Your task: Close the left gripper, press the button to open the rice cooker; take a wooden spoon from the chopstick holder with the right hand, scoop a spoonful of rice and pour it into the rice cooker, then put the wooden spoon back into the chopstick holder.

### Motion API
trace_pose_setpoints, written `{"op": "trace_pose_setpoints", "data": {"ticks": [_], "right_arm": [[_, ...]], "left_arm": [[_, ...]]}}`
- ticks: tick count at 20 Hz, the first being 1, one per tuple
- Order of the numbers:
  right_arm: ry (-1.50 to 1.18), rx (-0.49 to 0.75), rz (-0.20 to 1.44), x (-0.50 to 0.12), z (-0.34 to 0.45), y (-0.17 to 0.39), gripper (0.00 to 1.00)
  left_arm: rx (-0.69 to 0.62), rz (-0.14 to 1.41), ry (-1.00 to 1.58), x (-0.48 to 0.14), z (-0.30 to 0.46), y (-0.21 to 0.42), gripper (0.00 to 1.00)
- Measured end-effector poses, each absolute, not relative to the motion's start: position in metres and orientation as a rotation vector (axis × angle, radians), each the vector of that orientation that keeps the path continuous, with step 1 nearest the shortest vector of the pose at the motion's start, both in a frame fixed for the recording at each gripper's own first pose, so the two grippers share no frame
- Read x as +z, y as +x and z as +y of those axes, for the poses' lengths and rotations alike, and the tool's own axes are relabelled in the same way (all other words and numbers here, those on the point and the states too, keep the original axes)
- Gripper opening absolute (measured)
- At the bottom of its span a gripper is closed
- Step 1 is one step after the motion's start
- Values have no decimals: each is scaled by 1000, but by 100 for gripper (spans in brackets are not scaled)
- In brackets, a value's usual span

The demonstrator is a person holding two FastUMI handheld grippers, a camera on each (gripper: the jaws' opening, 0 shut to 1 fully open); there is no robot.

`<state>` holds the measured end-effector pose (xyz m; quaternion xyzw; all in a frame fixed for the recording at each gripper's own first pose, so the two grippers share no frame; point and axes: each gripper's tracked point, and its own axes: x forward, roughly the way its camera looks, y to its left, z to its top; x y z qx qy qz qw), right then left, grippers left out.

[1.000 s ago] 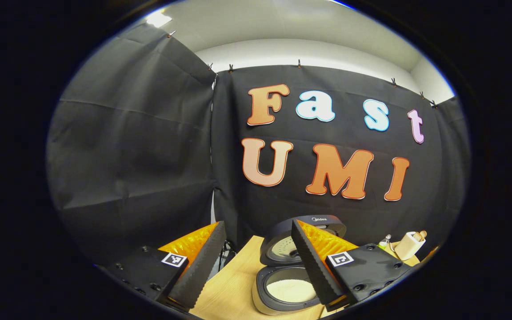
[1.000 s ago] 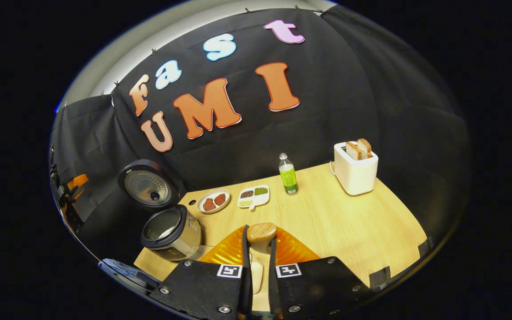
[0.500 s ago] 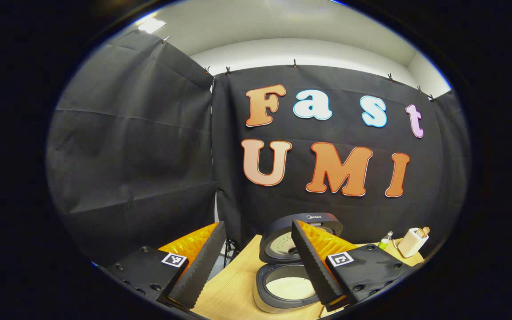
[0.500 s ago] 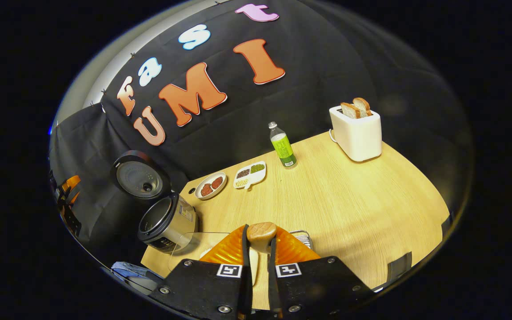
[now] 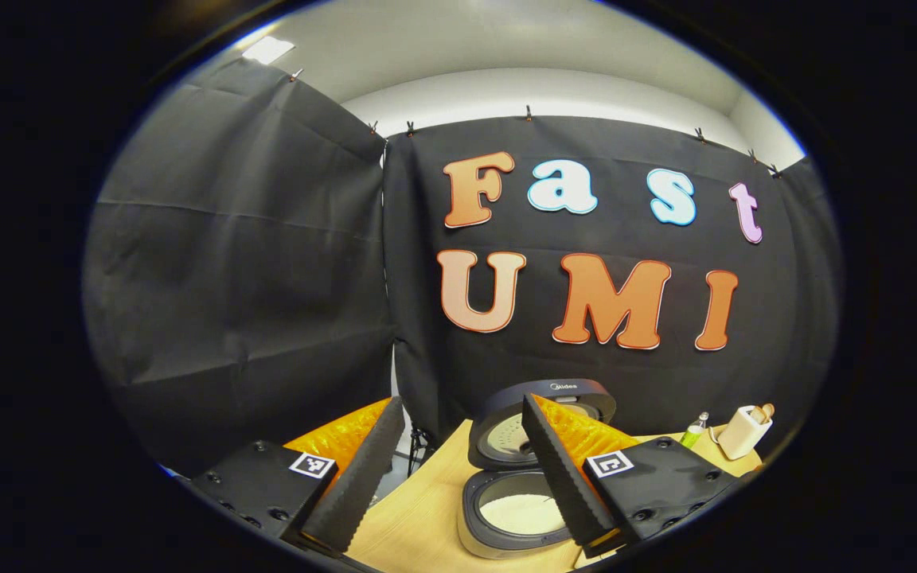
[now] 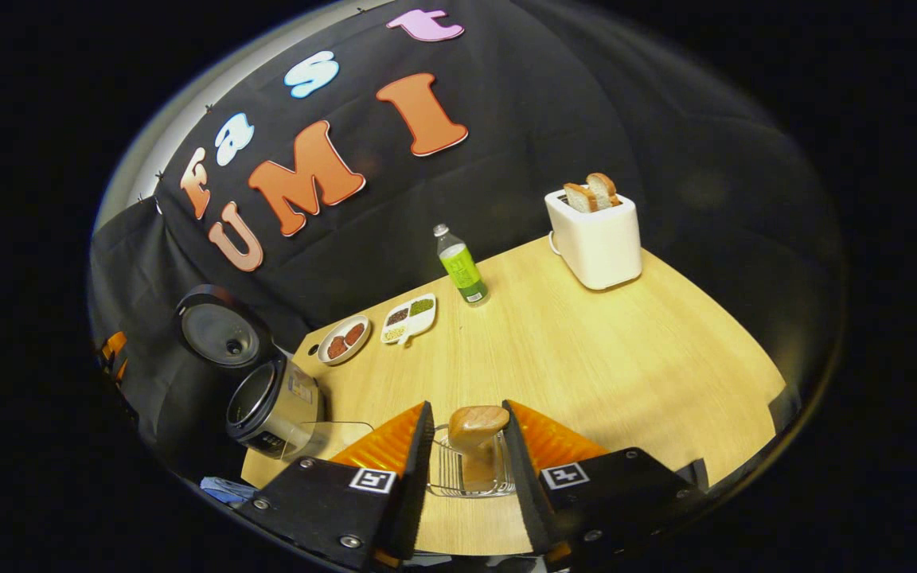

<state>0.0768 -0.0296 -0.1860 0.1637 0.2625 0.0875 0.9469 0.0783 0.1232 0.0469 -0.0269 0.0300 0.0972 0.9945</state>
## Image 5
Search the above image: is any green drink bottle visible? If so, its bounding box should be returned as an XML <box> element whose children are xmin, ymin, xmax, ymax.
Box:
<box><xmin>679</xmin><ymin>411</ymin><xmax>710</xmax><ymax>450</ymax></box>

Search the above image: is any white toaster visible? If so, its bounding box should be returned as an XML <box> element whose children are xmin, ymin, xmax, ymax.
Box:
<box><xmin>717</xmin><ymin>405</ymin><xmax>773</xmax><ymax>461</ymax></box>

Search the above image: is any black rice cooker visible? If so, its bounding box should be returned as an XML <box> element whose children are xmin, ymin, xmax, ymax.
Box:
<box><xmin>457</xmin><ymin>378</ymin><xmax>618</xmax><ymax>560</ymax></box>

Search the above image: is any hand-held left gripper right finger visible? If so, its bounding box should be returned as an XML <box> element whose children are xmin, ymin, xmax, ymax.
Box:
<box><xmin>521</xmin><ymin>393</ymin><xmax>739</xmax><ymax>558</ymax></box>

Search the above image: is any black backdrop cloth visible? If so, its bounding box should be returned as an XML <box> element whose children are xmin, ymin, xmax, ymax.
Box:
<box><xmin>83</xmin><ymin>60</ymin><xmax>841</xmax><ymax>478</ymax></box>

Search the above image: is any black stand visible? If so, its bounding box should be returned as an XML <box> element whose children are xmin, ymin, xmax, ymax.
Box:
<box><xmin>404</xmin><ymin>428</ymin><xmax>432</xmax><ymax>478</ymax></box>

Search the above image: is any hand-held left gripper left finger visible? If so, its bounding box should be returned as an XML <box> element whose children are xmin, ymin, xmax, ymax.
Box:
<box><xmin>188</xmin><ymin>396</ymin><xmax>406</xmax><ymax>555</ymax></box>

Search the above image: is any ceiling light panel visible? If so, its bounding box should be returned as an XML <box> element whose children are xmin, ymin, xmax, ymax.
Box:
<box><xmin>242</xmin><ymin>36</ymin><xmax>297</xmax><ymax>66</ymax></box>

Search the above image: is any white rice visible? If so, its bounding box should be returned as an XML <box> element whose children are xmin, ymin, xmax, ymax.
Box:
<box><xmin>478</xmin><ymin>493</ymin><xmax>567</xmax><ymax>536</ymax></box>

